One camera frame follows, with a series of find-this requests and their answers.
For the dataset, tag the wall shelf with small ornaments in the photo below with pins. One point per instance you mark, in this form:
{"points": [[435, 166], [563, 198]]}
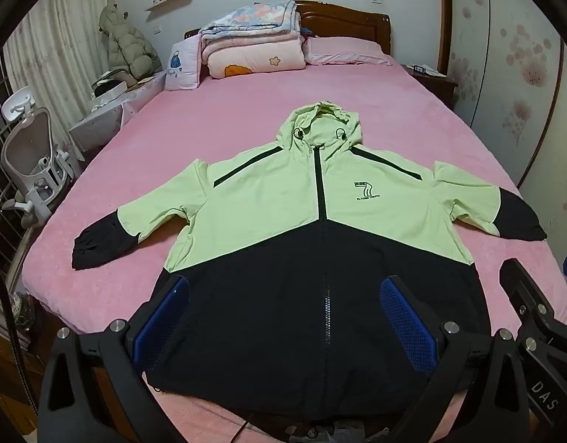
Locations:
{"points": [[170, 0]]}

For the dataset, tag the floral wardrobe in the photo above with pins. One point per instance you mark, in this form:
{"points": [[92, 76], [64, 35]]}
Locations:
{"points": [[519, 55]]}

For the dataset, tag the green and black hooded jacket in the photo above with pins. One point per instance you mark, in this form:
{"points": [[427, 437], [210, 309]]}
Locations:
{"points": [[274, 184]]}

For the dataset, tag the white cushion with blue print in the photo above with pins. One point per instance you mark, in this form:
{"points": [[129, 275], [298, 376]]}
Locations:
{"points": [[182, 67]]}

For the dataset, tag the white table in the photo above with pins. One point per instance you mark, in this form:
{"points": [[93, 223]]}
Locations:
{"points": [[99, 124]]}

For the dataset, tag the green puffer jacket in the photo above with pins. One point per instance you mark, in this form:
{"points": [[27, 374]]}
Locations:
{"points": [[126, 41]]}

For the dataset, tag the brown wooden nightstand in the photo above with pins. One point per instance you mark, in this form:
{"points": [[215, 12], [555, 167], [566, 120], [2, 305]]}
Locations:
{"points": [[435, 87]]}

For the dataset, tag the small black box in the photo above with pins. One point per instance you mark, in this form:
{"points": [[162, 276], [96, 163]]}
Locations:
{"points": [[419, 68]]}

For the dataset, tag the white handbag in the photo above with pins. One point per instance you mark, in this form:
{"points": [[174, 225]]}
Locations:
{"points": [[109, 88]]}

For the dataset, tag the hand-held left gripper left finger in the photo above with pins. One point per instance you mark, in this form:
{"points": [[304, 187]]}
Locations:
{"points": [[166, 314]]}

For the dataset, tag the pink pillow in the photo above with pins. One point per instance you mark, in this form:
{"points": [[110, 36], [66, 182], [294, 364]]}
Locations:
{"points": [[343, 48]]}

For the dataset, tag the brown wooden headboard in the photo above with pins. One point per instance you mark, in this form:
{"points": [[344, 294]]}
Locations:
{"points": [[343, 21]]}

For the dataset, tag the white papers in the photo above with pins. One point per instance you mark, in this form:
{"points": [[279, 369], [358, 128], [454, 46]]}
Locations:
{"points": [[435, 72]]}

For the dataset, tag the bed with pink sheet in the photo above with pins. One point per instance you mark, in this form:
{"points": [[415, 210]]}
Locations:
{"points": [[219, 115]]}

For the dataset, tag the white curtain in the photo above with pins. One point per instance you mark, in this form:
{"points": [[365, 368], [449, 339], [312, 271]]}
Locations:
{"points": [[57, 55]]}

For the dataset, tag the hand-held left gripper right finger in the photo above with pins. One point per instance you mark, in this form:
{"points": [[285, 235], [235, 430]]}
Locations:
{"points": [[406, 318]]}

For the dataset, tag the white office chair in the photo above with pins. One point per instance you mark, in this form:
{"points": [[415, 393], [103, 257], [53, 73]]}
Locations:
{"points": [[29, 147]]}

